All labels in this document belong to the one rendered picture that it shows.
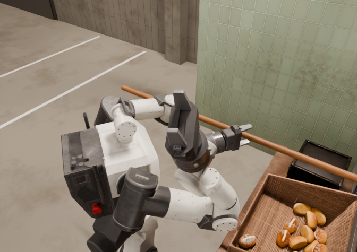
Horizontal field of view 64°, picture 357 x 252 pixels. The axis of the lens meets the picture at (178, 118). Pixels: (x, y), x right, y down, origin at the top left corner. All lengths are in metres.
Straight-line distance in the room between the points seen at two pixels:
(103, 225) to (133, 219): 0.37
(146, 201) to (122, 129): 0.23
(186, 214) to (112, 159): 0.28
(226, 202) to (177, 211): 0.14
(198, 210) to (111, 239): 0.43
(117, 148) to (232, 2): 1.84
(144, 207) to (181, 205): 0.11
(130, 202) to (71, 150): 0.29
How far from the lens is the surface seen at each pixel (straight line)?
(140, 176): 0.86
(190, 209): 0.89
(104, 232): 1.22
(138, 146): 0.96
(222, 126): 1.36
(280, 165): 2.14
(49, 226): 2.62
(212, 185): 0.77
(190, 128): 0.56
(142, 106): 1.21
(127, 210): 0.85
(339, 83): 2.48
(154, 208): 0.85
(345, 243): 1.61
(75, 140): 1.04
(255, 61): 2.59
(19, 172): 3.13
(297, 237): 1.73
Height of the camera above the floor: 2.05
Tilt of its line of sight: 38 degrees down
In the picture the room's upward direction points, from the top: straight up
